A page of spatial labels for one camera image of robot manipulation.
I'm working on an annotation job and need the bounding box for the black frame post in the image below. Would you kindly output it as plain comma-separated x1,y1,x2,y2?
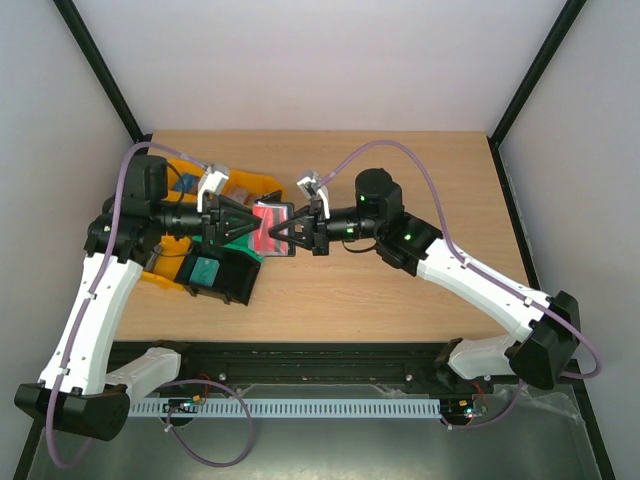
53,0,145,143
488,0,588,146

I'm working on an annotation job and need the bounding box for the purple cable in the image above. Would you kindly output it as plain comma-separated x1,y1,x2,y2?
319,139,604,431
45,142,257,469

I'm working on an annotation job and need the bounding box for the teal card stack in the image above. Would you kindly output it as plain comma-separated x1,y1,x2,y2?
189,257,220,287

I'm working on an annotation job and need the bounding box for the black bin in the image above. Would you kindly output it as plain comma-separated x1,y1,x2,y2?
175,243,262,306

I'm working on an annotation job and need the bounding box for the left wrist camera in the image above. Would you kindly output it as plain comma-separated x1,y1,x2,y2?
197,164,230,213

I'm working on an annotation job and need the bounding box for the yellow bin far left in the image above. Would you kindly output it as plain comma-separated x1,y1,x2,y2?
167,158,204,201

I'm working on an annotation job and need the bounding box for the yellow bin far right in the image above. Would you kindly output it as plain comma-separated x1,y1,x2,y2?
223,169,286,205

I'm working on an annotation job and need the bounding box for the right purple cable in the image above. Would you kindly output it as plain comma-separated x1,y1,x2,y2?
319,139,604,431

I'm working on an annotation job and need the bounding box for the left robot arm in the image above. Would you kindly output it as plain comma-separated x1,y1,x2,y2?
14,155,260,441

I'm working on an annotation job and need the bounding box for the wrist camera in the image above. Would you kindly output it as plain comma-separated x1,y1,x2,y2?
197,164,230,213
296,170,331,219

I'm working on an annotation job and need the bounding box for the green bin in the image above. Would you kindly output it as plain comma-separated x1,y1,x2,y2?
192,235,263,263

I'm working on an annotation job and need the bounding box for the white slotted cable duct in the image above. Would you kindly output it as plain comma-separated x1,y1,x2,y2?
129,398,441,419

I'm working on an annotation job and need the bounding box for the white floral card stack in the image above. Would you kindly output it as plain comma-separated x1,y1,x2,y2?
228,188,249,204

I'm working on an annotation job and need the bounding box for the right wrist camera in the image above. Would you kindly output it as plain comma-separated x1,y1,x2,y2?
296,170,331,219

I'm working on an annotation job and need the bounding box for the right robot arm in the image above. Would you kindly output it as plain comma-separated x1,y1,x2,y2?
269,168,579,392

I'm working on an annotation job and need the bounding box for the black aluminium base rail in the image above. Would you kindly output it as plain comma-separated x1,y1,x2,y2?
49,341,585,397

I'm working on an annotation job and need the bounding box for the yellow bin near left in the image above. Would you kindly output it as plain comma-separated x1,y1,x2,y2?
141,236,192,291

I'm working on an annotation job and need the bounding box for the blue VIP card stack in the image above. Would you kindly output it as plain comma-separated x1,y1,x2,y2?
178,173,199,193

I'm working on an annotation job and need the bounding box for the black leather card holder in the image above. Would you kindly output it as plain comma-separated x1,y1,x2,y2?
248,201,295,257

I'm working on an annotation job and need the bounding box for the yellow bin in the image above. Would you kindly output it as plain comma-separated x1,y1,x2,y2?
167,158,204,201
223,169,286,205
141,236,192,291

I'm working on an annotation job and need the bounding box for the left black frame post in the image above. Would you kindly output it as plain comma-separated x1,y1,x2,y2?
53,0,145,143

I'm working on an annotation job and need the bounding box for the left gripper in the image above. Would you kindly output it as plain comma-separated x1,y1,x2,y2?
154,195,264,251

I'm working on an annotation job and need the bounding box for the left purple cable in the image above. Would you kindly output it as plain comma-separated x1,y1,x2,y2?
45,142,257,469

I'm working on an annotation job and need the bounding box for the plain red card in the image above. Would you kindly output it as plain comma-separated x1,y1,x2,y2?
249,202,288,257

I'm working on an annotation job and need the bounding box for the right black frame post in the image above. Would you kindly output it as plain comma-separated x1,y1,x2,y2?
488,0,588,146

